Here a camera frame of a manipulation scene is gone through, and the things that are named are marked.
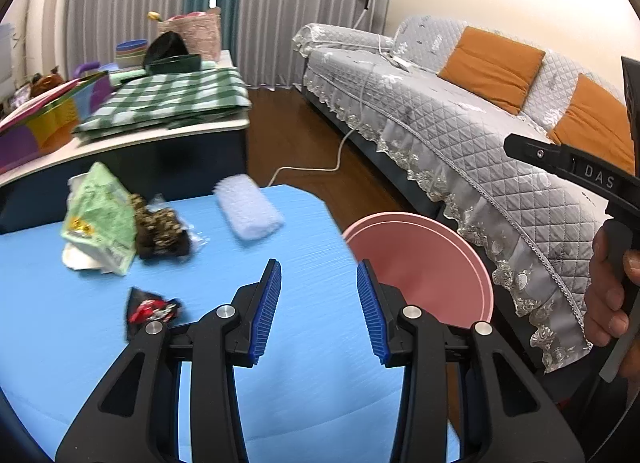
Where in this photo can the purple plastic item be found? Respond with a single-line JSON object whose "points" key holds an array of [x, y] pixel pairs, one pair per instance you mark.
{"points": [[89, 65]]}

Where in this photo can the white textured towel roll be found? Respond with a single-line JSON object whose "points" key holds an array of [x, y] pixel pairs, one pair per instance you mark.
{"points": [[247, 210]]}

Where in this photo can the green checkered cloth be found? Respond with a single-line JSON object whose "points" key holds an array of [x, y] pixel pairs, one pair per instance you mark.
{"points": [[165, 98]]}

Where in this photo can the person's right hand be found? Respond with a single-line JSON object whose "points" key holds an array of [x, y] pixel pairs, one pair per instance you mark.
{"points": [[605, 313]]}

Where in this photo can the black and red wrapper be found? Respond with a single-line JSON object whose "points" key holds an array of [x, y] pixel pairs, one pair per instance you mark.
{"points": [[150, 310]]}

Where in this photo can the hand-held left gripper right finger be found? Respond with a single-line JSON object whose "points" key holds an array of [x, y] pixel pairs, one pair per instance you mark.
{"points": [[372, 313]]}

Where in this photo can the pink plastic bin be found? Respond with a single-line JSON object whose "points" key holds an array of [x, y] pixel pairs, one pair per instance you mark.
{"points": [[420, 253]]}

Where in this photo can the brown patterned wrapper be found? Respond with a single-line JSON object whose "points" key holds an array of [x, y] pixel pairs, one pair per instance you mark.
{"points": [[160, 233]]}

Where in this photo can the colourful box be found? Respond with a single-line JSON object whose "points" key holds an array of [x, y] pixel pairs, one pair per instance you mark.
{"points": [[30, 138]]}

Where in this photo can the dark table with white top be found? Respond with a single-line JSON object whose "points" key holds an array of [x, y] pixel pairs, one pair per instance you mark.
{"points": [[200, 153]]}

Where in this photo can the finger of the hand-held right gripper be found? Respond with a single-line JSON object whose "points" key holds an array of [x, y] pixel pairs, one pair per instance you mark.
{"points": [[537, 150], [632, 93]]}

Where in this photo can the orange cushion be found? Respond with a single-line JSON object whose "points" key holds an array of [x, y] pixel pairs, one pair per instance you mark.
{"points": [[492, 68], [585, 118]]}

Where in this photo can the grey quilted sofa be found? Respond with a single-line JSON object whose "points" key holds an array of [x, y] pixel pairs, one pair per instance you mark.
{"points": [[450, 133]]}

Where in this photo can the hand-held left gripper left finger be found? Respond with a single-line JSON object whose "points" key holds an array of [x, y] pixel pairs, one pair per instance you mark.
{"points": [[265, 313]]}

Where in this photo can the dark green tray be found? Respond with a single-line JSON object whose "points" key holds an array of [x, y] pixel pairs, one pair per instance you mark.
{"points": [[175, 65]]}

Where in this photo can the blue mat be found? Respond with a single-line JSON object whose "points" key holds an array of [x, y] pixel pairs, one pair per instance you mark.
{"points": [[310, 243]]}

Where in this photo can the television with grey cover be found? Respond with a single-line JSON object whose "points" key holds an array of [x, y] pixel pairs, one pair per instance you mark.
{"points": [[5, 58]]}

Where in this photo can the yellow toy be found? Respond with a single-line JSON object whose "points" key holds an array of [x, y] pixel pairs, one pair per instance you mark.
{"points": [[155, 16]]}

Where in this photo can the stack of coloured bowls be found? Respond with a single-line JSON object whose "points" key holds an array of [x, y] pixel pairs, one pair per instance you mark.
{"points": [[131, 55]]}

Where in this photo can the green snack packet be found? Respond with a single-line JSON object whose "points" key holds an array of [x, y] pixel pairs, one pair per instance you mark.
{"points": [[100, 208]]}

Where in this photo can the black bag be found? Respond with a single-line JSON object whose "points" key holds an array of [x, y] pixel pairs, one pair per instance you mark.
{"points": [[167, 48]]}

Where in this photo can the pink basket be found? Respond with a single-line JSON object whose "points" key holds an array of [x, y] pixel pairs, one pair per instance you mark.
{"points": [[197, 35]]}

